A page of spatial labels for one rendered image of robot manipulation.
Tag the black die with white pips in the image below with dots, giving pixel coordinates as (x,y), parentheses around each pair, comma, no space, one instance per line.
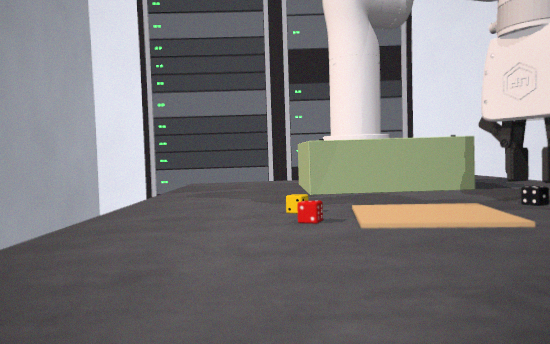
(535,195)

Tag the tan flat mat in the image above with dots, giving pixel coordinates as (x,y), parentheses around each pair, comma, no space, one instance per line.
(435,215)

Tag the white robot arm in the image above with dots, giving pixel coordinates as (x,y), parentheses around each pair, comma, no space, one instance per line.
(354,56)

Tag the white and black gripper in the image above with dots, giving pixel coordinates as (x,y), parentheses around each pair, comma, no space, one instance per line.
(516,86)

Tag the yellow die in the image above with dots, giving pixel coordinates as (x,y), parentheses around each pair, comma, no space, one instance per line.
(293,200)

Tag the red die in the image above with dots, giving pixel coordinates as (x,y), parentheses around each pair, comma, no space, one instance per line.
(310,212)

